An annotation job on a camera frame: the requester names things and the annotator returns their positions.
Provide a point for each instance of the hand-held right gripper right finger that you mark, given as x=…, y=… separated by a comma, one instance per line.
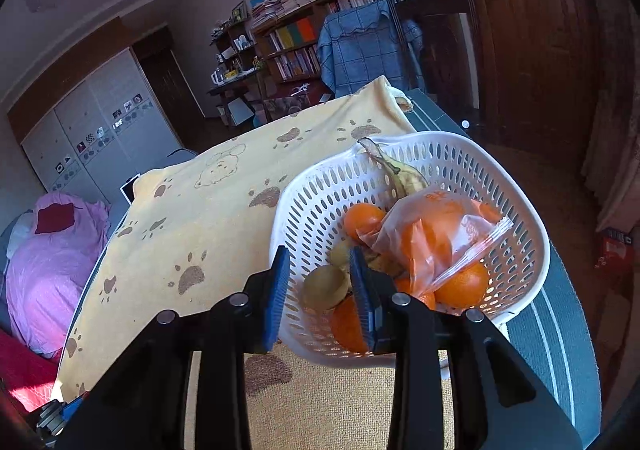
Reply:
x=360, y=295

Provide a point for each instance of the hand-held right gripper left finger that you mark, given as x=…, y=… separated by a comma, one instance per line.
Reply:
x=277, y=300

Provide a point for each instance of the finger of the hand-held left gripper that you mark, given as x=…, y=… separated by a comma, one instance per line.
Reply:
x=55, y=417

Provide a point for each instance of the orange persimmon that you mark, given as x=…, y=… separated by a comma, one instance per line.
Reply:
x=347, y=325

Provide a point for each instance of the large green kiwi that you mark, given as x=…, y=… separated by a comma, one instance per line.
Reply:
x=325, y=287

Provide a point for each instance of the small green kiwi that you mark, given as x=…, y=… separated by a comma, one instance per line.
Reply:
x=341, y=252

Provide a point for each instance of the small red-orange fruit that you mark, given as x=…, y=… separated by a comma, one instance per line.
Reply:
x=417, y=299

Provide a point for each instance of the small mandarin orange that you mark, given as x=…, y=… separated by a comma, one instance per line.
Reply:
x=362, y=222

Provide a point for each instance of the plastic bag with orange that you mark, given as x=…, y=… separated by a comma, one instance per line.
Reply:
x=430, y=230

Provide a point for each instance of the white plastic basket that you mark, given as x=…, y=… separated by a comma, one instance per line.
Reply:
x=320, y=200

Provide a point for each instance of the large mandarin orange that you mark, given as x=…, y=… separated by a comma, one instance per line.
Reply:
x=462, y=282

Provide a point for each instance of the spotted banana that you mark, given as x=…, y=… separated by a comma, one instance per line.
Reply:
x=407, y=180

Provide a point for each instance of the red blanket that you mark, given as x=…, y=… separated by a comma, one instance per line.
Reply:
x=25, y=370

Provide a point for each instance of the yellow paw print towel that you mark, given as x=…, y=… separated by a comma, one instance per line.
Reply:
x=200, y=230

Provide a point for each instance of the pink blanket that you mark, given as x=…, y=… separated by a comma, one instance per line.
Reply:
x=50, y=270

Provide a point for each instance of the white tablet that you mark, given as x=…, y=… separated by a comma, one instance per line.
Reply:
x=129, y=189

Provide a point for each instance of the green striped table cover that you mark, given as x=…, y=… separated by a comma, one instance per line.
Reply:
x=550, y=330

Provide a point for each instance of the red cloth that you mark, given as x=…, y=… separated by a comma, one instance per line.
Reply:
x=54, y=219

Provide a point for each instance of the white kettle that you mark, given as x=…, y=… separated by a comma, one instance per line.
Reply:
x=216, y=77

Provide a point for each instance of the blue checked cloth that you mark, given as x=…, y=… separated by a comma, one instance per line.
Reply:
x=360, y=49

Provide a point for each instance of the wooden bookshelf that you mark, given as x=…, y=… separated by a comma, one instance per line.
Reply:
x=295, y=44

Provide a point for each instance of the red box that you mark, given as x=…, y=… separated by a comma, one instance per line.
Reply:
x=614, y=252

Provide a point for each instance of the white wardrobe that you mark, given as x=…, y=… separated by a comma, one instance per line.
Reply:
x=100, y=104

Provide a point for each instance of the dark wooden chair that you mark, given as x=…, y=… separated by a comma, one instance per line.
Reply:
x=445, y=44

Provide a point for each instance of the brown wooden door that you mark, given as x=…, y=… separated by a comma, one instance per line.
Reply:
x=525, y=29

